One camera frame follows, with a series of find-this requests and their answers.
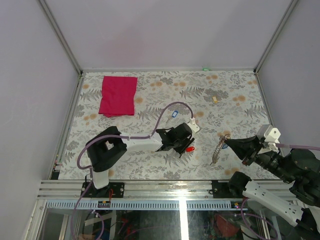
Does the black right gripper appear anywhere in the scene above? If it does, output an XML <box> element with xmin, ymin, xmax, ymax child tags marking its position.
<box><xmin>223</xmin><ymin>132</ymin><xmax>295</xmax><ymax>182</ymax></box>

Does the red tag key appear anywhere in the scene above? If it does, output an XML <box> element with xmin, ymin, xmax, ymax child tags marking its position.
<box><xmin>185</xmin><ymin>146</ymin><xmax>195</xmax><ymax>153</ymax></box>

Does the grey keyring with yellow handle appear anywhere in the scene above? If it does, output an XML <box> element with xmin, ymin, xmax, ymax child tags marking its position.
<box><xmin>210</xmin><ymin>134</ymin><xmax>231</xmax><ymax>165</ymax></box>

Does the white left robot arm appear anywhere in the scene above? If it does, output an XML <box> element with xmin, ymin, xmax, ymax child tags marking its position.
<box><xmin>84</xmin><ymin>118</ymin><xmax>200</xmax><ymax>198</ymax></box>

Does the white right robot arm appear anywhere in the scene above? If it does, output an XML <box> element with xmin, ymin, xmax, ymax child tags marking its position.
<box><xmin>224</xmin><ymin>136</ymin><xmax>320</xmax><ymax>240</ymax></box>

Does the loose blue tag key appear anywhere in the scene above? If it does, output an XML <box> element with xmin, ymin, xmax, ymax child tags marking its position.
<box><xmin>166</xmin><ymin>110</ymin><xmax>178</xmax><ymax>123</ymax></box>

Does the loose yellow tag key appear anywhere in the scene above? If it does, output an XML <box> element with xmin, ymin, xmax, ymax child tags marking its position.
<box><xmin>212</xmin><ymin>96</ymin><xmax>218</xmax><ymax>103</ymax></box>

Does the pink folded cloth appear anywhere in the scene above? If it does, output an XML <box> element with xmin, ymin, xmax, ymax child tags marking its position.
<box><xmin>98</xmin><ymin>76</ymin><xmax>138</xmax><ymax>118</ymax></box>

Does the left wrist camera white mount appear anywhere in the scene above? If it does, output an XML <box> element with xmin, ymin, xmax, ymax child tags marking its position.
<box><xmin>187</xmin><ymin>117</ymin><xmax>200</xmax><ymax>134</ymax></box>

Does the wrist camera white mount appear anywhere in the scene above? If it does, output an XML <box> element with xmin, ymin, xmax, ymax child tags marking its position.
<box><xmin>256</xmin><ymin>124</ymin><xmax>281</xmax><ymax>153</ymax></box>
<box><xmin>187</xmin><ymin>117</ymin><xmax>200</xmax><ymax>134</ymax></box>

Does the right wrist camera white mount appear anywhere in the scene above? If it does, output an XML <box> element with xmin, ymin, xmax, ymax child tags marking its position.
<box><xmin>256</xmin><ymin>124</ymin><xmax>281</xmax><ymax>153</ymax></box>

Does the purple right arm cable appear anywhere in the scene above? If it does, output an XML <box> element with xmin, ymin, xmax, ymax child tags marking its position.
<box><xmin>274</xmin><ymin>142</ymin><xmax>320</xmax><ymax>151</ymax></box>

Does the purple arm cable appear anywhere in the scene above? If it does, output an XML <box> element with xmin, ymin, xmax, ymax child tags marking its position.
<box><xmin>274</xmin><ymin>142</ymin><xmax>320</xmax><ymax>151</ymax></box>
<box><xmin>70</xmin><ymin>101</ymin><xmax>195</xmax><ymax>240</ymax></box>

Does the metal front rail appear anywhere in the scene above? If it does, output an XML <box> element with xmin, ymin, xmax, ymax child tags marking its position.
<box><xmin>37</xmin><ymin>180</ymin><xmax>242</xmax><ymax>210</ymax></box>

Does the aluminium enclosure frame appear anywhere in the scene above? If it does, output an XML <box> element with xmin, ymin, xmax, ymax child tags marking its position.
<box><xmin>24</xmin><ymin>0</ymin><xmax>320</xmax><ymax>240</ymax></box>

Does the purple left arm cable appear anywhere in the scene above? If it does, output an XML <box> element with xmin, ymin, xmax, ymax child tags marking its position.
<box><xmin>70</xmin><ymin>101</ymin><xmax>195</xmax><ymax>240</ymax></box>

